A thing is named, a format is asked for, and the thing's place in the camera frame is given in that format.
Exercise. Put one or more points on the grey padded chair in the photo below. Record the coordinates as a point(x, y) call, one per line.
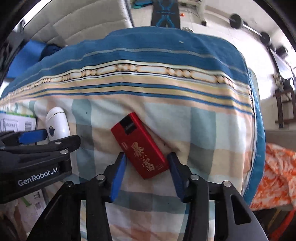
point(70, 22)

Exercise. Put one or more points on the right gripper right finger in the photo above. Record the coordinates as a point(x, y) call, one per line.
point(193, 190)

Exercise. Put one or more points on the blue foam mat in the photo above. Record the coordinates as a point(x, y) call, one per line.
point(28, 56)

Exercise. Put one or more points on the white green cardboard box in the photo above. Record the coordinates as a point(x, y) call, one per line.
point(25, 211)

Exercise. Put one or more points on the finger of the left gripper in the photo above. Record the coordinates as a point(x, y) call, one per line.
point(68, 144)
point(12, 138)

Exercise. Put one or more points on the white earbud case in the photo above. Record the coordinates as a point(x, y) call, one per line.
point(56, 124)

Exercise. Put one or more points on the plaid blue bordered cloth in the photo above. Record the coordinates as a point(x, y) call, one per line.
point(194, 95)

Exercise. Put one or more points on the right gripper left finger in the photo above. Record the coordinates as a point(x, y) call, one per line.
point(103, 188)

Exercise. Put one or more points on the dark wooden rack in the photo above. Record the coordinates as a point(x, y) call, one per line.
point(285, 102)

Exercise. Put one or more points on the black blue patterned board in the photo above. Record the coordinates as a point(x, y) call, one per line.
point(166, 14)

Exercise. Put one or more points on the orange white patterned cloth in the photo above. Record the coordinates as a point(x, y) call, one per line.
point(277, 186)

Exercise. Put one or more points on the red rectangular box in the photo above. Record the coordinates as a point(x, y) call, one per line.
point(139, 146)

